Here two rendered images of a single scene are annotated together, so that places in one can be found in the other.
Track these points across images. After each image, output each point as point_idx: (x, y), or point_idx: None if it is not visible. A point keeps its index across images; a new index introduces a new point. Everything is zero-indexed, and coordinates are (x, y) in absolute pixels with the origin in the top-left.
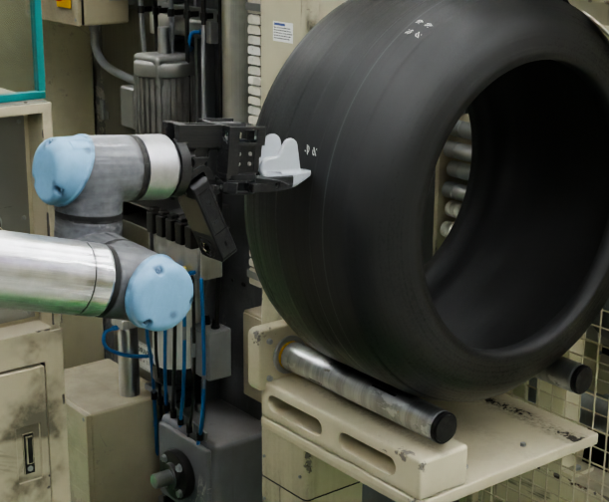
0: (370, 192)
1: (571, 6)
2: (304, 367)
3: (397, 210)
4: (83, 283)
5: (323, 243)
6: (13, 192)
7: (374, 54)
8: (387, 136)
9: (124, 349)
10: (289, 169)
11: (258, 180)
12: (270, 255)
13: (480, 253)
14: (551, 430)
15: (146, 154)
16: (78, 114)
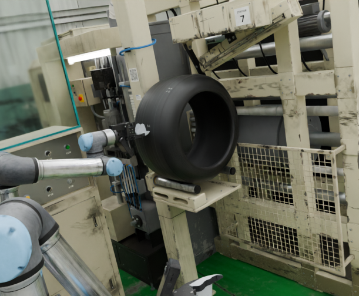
0: (164, 133)
1: (208, 76)
2: (161, 182)
3: (172, 136)
4: (94, 167)
5: (155, 148)
6: (77, 152)
7: (159, 98)
8: (165, 118)
9: (117, 191)
10: (143, 131)
11: (136, 135)
12: (144, 154)
13: (203, 144)
14: (228, 186)
15: (106, 134)
16: (92, 130)
